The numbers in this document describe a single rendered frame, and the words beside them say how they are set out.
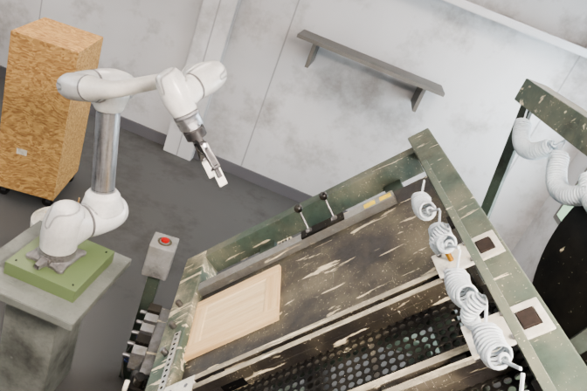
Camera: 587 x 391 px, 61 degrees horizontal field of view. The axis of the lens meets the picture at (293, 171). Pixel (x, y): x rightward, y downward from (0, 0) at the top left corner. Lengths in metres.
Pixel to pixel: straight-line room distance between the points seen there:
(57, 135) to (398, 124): 2.92
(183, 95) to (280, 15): 3.15
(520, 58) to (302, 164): 2.20
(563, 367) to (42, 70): 3.30
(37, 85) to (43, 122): 0.26
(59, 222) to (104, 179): 0.26
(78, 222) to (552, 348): 1.80
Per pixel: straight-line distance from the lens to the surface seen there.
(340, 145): 4.93
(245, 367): 1.70
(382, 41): 4.68
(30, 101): 3.81
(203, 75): 1.77
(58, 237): 2.32
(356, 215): 2.05
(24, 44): 3.69
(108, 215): 2.40
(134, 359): 2.22
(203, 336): 2.06
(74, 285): 2.34
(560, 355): 1.24
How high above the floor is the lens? 2.40
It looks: 24 degrees down
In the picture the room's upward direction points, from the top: 22 degrees clockwise
